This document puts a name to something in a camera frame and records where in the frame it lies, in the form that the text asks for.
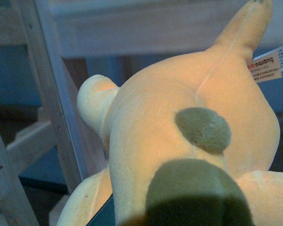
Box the orange plush dinosaur toy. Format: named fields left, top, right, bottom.
left=58, top=0, right=283, bottom=226

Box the left wooden shelf rack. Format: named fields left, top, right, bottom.
left=0, top=0, right=283, bottom=226

